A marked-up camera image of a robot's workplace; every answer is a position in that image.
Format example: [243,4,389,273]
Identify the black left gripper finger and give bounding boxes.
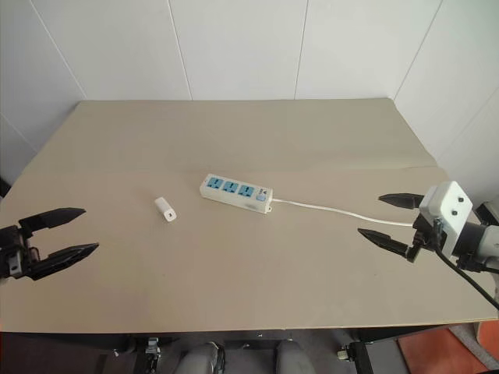
[29,243,100,281]
[18,207,87,238]

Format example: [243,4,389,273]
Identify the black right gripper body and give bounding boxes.
[405,212,444,264]

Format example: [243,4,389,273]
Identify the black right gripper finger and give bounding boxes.
[377,192,426,212]
[357,228,411,257]

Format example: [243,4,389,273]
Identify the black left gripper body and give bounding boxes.
[0,224,42,279]

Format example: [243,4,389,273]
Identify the white charger plug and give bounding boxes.
[154,196,179,225]

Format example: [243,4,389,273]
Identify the white power strip blue sockets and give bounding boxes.
[199,173,274,216]

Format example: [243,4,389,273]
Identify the grey rounded shape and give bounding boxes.
[182,341,228,374]
[274,337,311,374]

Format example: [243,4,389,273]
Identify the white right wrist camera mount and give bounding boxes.
[418,180,474,259]

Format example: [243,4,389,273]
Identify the white power cable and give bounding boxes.
[271,197,415,228]

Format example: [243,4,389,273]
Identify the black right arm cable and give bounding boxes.
[433,229,499,312]

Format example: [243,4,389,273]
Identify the black table frame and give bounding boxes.
[0,326,444,374]

